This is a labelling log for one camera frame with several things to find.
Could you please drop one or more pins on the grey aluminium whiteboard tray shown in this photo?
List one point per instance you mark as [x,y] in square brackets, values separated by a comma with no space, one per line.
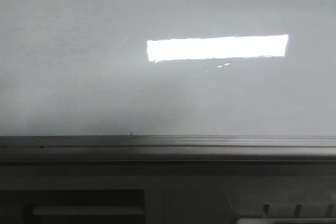
[166,148]

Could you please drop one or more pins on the large white whiteboard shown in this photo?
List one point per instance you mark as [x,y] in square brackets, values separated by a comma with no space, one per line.
[168,67]

